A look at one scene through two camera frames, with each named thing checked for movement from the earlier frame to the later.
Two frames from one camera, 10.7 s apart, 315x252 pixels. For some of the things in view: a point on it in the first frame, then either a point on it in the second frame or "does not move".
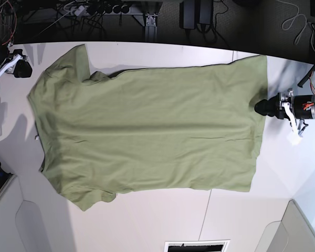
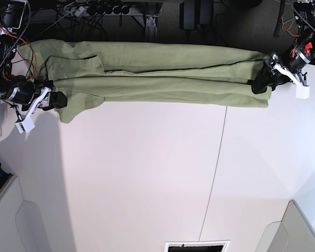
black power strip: [101, 8] does not move
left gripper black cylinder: [23, 69] -> [20, 91]
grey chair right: [294, 233] does not move
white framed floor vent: [208, 245] does not move
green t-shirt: [153, 129] -> [92, 73]
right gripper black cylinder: [305, 107] -> [297, 60]
